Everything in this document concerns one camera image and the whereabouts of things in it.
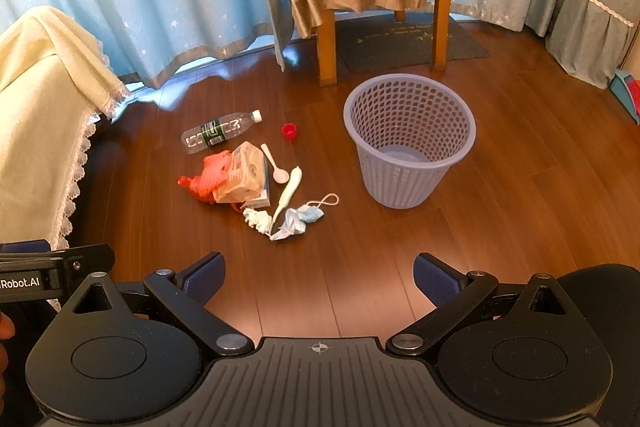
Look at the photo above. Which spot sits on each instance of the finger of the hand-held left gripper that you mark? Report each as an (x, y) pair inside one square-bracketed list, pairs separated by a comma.
[(75, 259)]

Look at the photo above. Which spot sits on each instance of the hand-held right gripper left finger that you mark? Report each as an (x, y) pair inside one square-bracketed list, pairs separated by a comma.
[(205, 278)]

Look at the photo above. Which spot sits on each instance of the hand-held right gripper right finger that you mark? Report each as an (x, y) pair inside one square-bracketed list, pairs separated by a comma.
[(435, 279)]

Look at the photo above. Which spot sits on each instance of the translucent plastic bag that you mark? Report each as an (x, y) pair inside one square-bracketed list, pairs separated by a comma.
[(227, 192)]

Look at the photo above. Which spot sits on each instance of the red plastic bag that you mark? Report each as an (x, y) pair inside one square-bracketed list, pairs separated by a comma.
[(207, 177)]

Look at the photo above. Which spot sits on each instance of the lavender plastic basket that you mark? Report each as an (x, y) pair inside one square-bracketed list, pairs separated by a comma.
[(400, 177)]

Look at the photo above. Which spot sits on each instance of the white toothbrush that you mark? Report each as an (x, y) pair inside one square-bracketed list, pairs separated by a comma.
[(290, 189)]

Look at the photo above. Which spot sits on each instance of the white plastic spoon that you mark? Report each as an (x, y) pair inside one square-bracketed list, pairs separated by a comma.
[(280, 176)]

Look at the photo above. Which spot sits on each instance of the red bottle cap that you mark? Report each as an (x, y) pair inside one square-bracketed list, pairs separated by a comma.
[(289, 132)]

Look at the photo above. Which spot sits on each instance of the person's left hand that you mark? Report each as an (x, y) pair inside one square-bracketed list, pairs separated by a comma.
[(4, 327)]

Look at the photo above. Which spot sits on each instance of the white crumpled tissue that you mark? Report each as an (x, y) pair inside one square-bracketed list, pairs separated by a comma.
[(257, 221)]

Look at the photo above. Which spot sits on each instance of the blue face mask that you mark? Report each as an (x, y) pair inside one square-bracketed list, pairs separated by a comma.
[(310, 214)]

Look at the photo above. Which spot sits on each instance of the clear plastic bottle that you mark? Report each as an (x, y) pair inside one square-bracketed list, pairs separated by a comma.
[(215, 133)]

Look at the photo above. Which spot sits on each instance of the cream lace-edged blanket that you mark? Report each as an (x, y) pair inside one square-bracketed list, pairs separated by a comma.
[(35, 107)]

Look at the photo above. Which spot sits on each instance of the dark floor mat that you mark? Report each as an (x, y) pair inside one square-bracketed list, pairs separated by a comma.
[(390, 44)]

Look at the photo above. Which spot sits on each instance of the colourful bag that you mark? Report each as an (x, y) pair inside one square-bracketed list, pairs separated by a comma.
[(630, 94)]

